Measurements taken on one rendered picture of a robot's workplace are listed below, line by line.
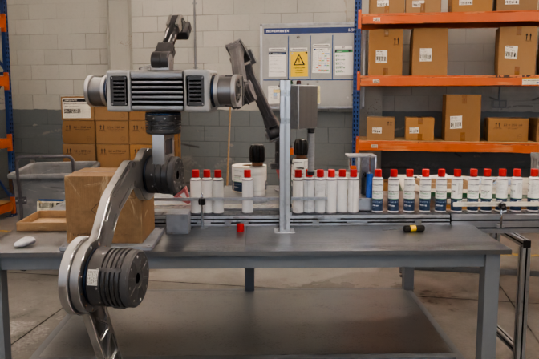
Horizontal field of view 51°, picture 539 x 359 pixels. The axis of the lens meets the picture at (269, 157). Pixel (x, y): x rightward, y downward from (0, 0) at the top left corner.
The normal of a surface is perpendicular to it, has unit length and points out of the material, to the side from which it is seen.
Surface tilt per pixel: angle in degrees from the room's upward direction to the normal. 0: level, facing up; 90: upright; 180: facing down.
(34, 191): 94
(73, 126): 89
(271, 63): 90
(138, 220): 90
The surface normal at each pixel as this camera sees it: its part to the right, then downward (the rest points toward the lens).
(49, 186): 0.16, 0.18
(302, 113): 0.83, 0.07
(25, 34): -0.17, 0.11
